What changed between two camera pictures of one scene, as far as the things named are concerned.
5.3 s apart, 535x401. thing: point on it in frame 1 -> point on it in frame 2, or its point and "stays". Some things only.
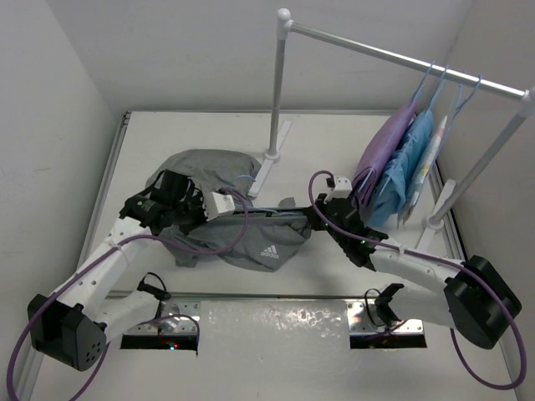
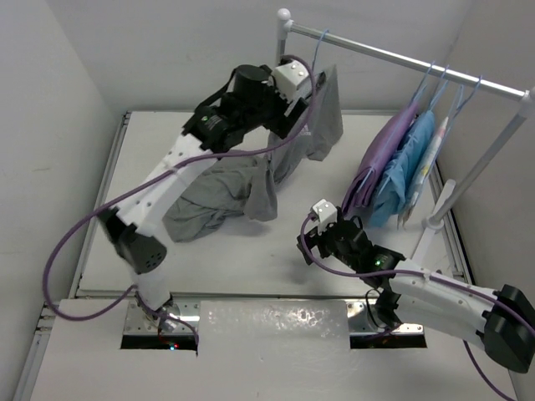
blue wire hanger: [263, 209] -> [317, 49]
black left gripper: [198, 199] -> [280, 122]
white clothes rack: [435, 222] stays
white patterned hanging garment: [423, 173] stays
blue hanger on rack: [438, 89] stays
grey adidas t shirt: [270, 238] -> [222, 190]
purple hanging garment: [378, 152] stays
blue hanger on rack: [421, 83] stays
